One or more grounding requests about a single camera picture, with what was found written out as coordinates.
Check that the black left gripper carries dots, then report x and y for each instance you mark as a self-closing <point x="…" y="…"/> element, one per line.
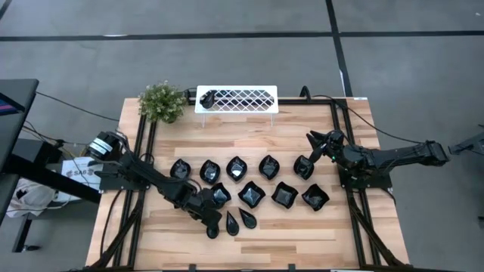
<point x="210" y="217"/>

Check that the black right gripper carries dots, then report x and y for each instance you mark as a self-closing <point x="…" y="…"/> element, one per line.
<point x="334" y="145"/>

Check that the black teardrop mini plate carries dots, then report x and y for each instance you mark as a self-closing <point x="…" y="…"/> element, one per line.
<point x="247" y="219"/>
<point x="207" y="100"/>
<point x="231" y="224"/>
<point x="213" y="236"/>

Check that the black leaf-shaped mini plate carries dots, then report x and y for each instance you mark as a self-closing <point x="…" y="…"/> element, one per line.
<point x="210" y="172"/>
<point x="180" y="169"/>
<point x="236" y="168"/>
<point x="302" y="168"/>
<point x="269" y="167"/>

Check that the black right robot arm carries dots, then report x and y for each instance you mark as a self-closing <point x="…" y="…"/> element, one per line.
<point x="397" y="155"/>

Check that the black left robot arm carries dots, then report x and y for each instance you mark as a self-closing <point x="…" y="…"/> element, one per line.
<point x="151" y="179"/>

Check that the black wavy square mini plate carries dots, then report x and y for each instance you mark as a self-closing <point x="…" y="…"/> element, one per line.
<point x="315" y="197"/>
<point x="251" y="194"/>
<point x="222" y="195"/>
<point x="284" y="195"/>

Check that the black table clamp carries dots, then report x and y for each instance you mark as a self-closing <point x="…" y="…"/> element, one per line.
<point x="291" y="267"/>
<point x="193" y="267"/>

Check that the green potted plant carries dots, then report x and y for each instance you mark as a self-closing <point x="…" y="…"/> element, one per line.
<point x="162" y="102"/>

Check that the grey metal stand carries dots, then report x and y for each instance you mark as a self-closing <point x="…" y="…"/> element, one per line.
<point x="470" y="145"/>

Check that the white plastic bag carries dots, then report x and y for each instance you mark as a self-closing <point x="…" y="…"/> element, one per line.
<point x="30" y="196"/>

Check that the black desk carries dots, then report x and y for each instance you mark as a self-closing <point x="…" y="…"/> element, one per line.
<point x="19" y="90"/>

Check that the monitor with coloured screen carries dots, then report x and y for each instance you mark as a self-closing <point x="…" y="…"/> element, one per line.
<point x="7" y="106"/>

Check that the black aluminium extrusion frame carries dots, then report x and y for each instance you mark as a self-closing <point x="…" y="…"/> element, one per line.
<point x="321" y="101"/>

